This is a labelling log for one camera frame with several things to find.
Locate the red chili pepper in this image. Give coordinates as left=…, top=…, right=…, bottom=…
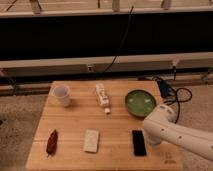
left=46, top=130, right=58, bottom=155

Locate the green bowl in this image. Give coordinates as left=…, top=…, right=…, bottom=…
left=125, top=89, right=157, bottom=118

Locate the wooden cutting board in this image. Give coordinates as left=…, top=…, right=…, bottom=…
left=26, top=81, right=183, bottom=171

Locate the white plastic cup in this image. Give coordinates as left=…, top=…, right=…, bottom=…
left=53, top=85, right=71, bottom=107

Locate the black power adapter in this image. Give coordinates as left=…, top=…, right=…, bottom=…
left=157, top=81, right=169, bottom=98

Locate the black floor cable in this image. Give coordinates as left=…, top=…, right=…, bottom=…
left=163, top=87, right=193, bottom=124

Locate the white toothpaste tube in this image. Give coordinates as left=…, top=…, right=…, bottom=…
left=95, top=83, right=110, bottom=114

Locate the black hanging cable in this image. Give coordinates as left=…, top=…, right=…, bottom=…
left=103, top=5, right=135, bottom=73

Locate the white sponge block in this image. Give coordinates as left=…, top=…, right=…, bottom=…
left=83, top=130, right=99, bottom=153

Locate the black eraser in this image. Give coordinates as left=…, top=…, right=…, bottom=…
left=132, top=130, right=147, bottom=156

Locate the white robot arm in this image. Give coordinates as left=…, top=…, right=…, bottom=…
left=142, top=104, right=213, bottom=161

